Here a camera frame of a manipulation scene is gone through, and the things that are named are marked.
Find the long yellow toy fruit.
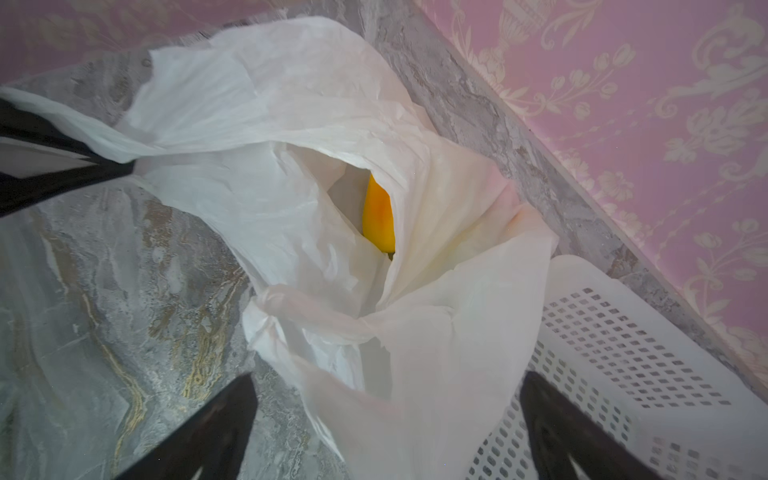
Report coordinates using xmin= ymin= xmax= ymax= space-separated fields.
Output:
xmin=362 ymin=175 xmax=395 ymax=254

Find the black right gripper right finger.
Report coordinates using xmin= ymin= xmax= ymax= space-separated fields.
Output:
xmin=519 ymin=371 xmax=659 ymax=480

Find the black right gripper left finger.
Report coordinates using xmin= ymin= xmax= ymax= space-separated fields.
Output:
xmin=119 ymin=374 xmax=258 ymax=480

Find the white plastic bag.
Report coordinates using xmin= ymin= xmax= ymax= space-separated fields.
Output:
xmin=1 ymin=17 xmax=558 ymax=479

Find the white perforated plastic basket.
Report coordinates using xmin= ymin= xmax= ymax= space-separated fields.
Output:
xmin=464 ymin=254 xmax=768 ymax=480

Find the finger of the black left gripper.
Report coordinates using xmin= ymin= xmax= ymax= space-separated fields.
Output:
xmin=1 ymin=157 xmax=135 ymax=217
xmin=1 ymin=100 xmax=113 ymax=165

